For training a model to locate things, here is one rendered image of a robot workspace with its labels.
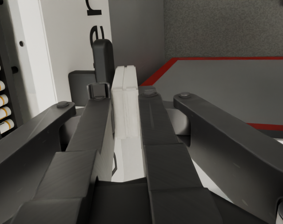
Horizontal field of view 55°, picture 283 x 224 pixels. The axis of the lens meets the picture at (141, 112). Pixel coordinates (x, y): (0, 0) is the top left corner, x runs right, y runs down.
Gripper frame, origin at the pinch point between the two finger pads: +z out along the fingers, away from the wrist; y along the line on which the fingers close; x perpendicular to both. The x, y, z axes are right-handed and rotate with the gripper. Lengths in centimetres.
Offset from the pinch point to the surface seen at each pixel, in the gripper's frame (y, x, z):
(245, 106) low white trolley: 20.2, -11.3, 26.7
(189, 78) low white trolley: 15, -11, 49
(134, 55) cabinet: 1, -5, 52
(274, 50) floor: 52, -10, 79
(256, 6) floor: 45, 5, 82
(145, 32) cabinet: 5, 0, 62
